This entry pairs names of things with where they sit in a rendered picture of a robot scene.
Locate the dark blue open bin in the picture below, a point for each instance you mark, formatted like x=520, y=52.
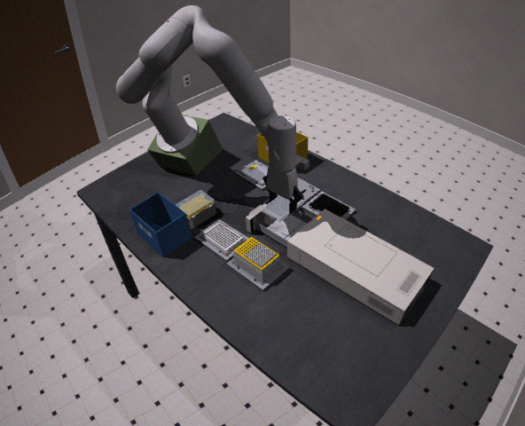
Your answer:
x=159, y=212

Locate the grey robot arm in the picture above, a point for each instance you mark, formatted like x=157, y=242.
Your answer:
x=190, y=25

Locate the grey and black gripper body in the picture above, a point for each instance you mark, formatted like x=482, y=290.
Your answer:
x=282, y=182

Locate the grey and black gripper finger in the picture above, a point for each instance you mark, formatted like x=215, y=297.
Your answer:
x=297, y=197
x=272, y=195

